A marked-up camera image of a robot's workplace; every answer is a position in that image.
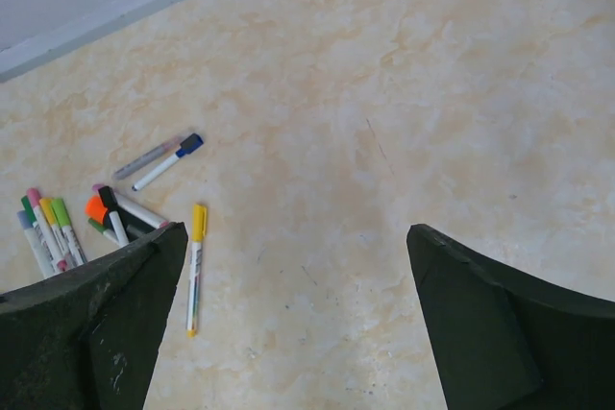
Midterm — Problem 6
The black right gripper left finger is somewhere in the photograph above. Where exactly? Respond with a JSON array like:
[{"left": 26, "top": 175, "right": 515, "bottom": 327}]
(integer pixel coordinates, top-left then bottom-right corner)
[{"left": 1, "top": 223, "right": 187, "bottom": 409}]

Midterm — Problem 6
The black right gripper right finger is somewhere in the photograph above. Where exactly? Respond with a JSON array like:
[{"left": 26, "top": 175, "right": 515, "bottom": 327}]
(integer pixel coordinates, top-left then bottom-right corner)
[{"left": 406, "top": 224, "right": 614, "bottom": 409}]

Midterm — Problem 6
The grey blue capped marker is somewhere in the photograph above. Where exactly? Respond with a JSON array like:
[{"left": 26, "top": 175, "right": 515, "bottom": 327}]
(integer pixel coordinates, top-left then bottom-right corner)
[{"left": 17, "top": 210, "right": 54, "bottom": 278}]

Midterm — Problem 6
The yellow capped white marker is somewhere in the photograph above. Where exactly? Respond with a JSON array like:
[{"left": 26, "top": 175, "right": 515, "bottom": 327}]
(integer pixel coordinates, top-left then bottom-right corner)
[{"left": 186, "top": 205, "right": 208, "bottom": 338}]

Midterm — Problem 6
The grey purple pen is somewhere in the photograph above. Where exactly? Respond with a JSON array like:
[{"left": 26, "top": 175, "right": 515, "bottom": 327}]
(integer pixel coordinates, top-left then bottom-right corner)
[{"left": 112, "top": 133, "right": 186, "bottom": 181}]

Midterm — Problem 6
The dark green capped marker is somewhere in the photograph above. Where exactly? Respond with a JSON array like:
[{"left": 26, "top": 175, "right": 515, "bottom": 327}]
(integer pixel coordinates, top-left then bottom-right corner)
[{"left": 87, "top": 218, "right": 120, "bottom": 247}]

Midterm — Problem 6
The orange highlighter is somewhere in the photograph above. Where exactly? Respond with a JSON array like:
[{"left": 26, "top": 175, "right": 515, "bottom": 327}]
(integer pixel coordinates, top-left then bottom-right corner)
[{"left": 85, "top": 195, "right": 108, "bottom": 225}]

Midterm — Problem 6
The light green capped marker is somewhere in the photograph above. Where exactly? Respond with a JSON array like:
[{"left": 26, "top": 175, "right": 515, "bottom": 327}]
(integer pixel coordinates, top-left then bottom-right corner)
[{"left": 52, "top": 198, "right": 87, "bottom": 266}]

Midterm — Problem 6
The yellow capped marker in group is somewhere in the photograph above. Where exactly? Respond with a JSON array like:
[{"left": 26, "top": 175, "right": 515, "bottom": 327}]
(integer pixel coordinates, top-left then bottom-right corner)
[{"left": 40, "top": 198, "right": 74, "bottom": 269}]

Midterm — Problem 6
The pink tipped white marker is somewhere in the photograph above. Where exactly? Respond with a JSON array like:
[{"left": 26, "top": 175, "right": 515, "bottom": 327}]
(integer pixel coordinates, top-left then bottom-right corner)
[{"left": 114, "top": 191, "right": 169, "bottom": 229}]

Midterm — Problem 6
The black capped white marker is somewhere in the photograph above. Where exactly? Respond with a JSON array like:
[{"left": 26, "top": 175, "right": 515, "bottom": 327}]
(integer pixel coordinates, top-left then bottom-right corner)
[{"left": 98, "top": 186, "right": 130, "bottom": 247}]

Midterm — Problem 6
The pink capped marker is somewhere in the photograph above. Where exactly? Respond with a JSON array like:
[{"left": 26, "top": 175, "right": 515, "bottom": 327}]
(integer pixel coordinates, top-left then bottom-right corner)
[{"left": 27, "top": 188, "right": 67, "bottom": 273}]

